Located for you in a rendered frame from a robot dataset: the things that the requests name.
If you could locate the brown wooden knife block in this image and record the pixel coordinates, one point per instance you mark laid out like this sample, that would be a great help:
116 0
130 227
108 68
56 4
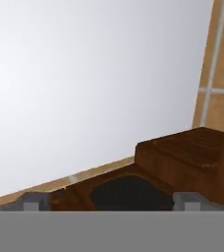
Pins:
182 157

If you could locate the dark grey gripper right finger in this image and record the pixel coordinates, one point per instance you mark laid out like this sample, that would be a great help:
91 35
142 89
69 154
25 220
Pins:
186 201

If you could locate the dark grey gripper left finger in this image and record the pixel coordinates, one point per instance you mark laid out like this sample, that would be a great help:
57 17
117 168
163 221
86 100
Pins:
35 201

